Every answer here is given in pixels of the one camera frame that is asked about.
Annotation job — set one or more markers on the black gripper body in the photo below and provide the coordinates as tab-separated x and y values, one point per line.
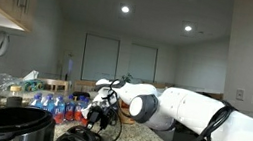
101	113

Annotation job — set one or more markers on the small green plant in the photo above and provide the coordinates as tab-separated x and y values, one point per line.
127	78

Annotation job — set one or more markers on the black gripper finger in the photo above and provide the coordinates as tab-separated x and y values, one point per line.
104	125
90	124

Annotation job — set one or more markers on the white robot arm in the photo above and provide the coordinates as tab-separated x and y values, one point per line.
188	106

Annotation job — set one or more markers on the clear plastic bag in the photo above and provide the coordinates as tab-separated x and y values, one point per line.
3	80

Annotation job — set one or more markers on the green tissue pack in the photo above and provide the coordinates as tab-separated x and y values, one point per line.
31	85

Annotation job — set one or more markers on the large white window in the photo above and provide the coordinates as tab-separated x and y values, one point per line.
142	63

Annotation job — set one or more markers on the dark jar yellow lid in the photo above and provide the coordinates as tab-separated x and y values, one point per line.
15	99

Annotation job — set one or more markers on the brown cardboard box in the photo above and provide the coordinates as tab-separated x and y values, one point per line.
126	118

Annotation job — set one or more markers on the white wall outlet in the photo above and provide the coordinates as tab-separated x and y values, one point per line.
240	94

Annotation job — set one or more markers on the white wall phone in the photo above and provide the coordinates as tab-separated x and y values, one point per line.
1	45

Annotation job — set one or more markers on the round ceiling light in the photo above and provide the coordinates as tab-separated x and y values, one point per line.
125	9
188	28

